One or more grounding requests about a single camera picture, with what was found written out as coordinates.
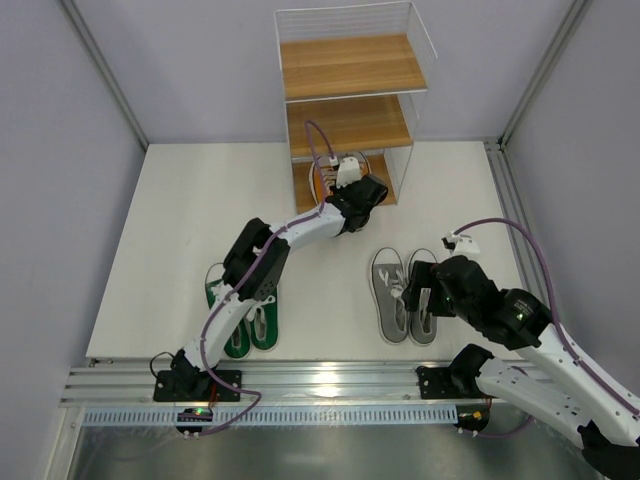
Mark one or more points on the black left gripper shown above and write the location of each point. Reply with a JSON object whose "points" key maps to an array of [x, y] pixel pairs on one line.
{"points": [[375, 189]]}

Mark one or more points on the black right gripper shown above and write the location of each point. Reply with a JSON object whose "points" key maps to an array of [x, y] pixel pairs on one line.
{"points": [[417, 288]]}

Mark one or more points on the orange sneaker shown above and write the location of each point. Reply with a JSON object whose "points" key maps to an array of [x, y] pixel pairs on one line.
{"points": [[322, 176], [363, 161]]}

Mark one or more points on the grey sneaker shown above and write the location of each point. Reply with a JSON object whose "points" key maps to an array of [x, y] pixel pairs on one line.
{"points": [[387, 282], [422, 325]]}

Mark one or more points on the white wire wooden shoe shelf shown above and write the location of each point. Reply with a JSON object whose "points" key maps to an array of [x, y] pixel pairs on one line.
{"points": [[355, 78]]}

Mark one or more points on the green sneaker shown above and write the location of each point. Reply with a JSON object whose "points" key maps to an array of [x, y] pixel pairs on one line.
{"points": [[263, 323], [238, 345]]}

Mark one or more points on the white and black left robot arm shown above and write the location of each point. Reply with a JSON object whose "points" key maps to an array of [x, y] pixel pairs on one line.
{"points": [[251, 272]]}

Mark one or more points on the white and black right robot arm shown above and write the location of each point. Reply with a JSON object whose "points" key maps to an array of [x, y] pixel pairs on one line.
{"points": [[583, 402]]}

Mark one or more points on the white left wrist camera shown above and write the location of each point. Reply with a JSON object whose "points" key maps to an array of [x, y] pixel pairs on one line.
{"points": [[349, 172]]}

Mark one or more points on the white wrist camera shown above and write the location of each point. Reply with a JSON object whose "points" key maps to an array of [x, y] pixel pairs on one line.
{"points": [[461, 245], [349, 172]]}

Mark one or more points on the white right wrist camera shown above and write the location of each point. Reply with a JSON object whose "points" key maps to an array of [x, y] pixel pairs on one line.
{"points": [[461, 245]]}

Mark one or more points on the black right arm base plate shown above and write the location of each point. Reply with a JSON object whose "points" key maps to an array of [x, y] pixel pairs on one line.
{"points": [[448, 383]]}

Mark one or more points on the slotted grey cable duct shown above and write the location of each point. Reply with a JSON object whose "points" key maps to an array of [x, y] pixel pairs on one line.
{"points": [[263, 415]]}

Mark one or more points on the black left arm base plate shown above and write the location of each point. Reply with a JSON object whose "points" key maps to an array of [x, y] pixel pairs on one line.
{"points": [[169, 389]]}

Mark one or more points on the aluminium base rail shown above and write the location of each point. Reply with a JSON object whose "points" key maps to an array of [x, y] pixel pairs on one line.
{"points": [[129, 381]]}

